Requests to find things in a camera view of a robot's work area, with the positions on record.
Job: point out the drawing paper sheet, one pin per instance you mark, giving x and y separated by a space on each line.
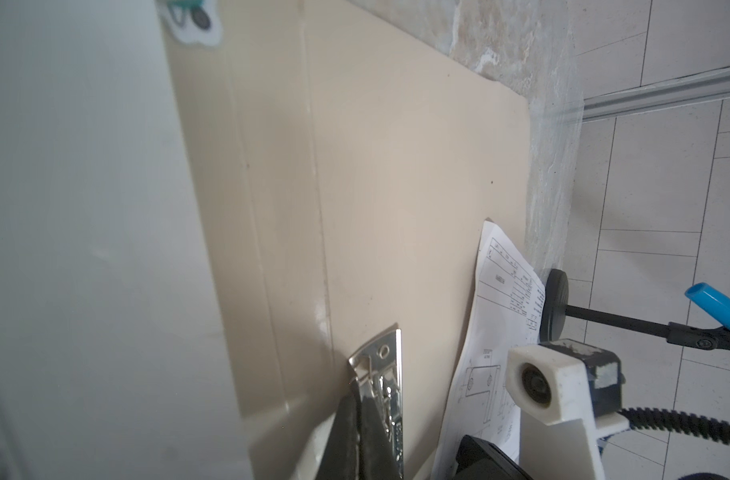
507 303
113 357

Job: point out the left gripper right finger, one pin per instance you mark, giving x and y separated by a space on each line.
376 460

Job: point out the metal folder clip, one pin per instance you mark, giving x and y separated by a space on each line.
377 373

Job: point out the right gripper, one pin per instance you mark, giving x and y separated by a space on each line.
478 459

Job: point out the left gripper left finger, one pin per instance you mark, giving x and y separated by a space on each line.
340 459

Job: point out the beige paper folder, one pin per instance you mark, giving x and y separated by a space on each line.
343 171

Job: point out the blue yellow microphone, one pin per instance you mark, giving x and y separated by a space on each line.
712 301

